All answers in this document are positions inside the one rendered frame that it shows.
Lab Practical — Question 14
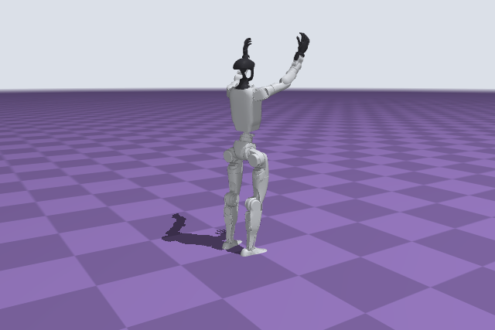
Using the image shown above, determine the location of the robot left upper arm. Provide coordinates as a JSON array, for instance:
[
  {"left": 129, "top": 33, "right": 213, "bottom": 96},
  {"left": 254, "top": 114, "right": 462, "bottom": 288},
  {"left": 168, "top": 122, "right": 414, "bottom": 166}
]
[{"left": 227, "top": 74, "right": 243, "bottom": 98}]

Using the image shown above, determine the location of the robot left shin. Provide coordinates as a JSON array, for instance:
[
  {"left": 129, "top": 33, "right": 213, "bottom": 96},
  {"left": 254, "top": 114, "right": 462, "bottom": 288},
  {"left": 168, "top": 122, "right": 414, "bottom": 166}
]
[{"left": 224, "top": 193, "right": 239, "bottom": 243}]

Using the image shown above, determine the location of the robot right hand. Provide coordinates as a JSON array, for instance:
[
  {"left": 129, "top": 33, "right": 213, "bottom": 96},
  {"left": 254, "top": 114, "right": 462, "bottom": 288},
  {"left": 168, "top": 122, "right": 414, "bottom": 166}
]
[{"left": 294, "top": 32, "right": 309, "bottom": 60}]

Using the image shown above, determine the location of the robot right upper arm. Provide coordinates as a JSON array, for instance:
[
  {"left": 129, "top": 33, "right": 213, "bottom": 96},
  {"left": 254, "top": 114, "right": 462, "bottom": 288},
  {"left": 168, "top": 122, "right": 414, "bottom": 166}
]
[{"left": 253, "top": 77, "right": 291, "bottom": 101}]

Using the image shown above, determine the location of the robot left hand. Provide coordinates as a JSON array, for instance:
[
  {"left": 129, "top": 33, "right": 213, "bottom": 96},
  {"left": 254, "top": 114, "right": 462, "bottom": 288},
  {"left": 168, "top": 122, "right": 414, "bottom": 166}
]
[{"left": 242, "top": 38, "right": 252, "bottom": 59}]

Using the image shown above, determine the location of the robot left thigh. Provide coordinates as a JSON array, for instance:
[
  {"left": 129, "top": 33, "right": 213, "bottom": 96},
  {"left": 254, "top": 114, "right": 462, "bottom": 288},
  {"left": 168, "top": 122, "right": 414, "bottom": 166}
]
[{"left": 224, "top": 147, "right": 243, "bottom": 206}]

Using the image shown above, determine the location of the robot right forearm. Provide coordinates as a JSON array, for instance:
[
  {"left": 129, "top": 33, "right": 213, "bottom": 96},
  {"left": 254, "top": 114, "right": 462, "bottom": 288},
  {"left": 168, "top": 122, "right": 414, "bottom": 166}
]
[{"left": 282, "top": 55, "right": 304, "bottom": 84}]

